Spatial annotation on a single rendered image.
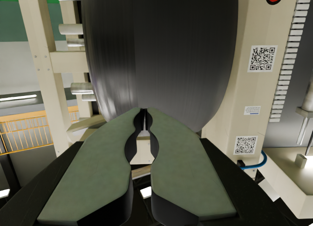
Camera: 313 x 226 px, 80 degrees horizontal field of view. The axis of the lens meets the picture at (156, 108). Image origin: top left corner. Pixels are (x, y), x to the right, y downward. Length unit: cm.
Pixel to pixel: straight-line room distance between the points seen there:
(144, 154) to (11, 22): 898
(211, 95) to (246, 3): 30
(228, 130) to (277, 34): 31
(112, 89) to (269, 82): 48
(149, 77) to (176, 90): 6
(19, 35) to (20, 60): 96
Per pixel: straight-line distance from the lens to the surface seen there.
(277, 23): 65
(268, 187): 140
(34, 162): 1137
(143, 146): 96
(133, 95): 37
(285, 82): 71
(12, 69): 978
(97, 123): 109
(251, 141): 73
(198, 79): 37
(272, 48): 65
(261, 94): 67
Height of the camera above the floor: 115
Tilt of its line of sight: 22 degrees up
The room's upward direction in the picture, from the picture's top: 179 degrees clockwise
